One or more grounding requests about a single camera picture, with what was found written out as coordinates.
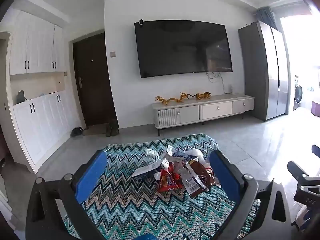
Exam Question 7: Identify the white television stand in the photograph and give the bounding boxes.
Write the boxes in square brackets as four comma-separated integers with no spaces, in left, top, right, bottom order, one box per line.
[152,94,255,137]

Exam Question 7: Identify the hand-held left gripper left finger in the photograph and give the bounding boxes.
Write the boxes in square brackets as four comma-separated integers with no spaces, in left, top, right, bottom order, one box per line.
[25,150,118,240]

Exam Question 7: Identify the washing machine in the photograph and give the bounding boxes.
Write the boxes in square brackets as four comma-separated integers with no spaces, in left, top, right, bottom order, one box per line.
[293,75,303,111]

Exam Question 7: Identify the white wall cabinet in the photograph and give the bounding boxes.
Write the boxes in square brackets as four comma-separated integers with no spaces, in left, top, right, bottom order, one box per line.
[0,9,85,174]

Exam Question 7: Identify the zigzag patterned tablecloth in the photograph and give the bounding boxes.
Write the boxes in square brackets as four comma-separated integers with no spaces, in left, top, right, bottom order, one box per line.
[64,133,260,240]

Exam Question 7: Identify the pile of snack wrappers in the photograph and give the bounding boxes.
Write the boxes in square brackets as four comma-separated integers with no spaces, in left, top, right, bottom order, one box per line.
[131,145,222,195]

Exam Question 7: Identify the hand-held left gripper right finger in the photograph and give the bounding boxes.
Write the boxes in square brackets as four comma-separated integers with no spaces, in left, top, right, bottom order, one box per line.
[209,150,292,240]

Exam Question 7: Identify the black wall television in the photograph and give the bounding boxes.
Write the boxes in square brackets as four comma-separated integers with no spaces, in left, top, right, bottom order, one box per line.
[134,20,233,79]

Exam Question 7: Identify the television cables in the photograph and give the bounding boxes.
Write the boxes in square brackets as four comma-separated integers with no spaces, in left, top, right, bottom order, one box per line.
[206,71,225,93]

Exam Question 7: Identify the dark brown door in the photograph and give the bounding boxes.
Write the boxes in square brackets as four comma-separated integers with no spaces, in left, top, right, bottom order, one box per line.
[72,32,119,128]

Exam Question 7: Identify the grey refrigerator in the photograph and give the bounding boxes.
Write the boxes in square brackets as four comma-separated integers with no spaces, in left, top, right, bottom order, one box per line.
[237,20,289,121]

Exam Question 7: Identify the grey blue curtain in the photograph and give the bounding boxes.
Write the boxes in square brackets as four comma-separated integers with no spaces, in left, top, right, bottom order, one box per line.
[256,7,277,27]

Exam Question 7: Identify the pair of dark boots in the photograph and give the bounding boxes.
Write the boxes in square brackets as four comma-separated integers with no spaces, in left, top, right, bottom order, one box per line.
[105,119,119,137]

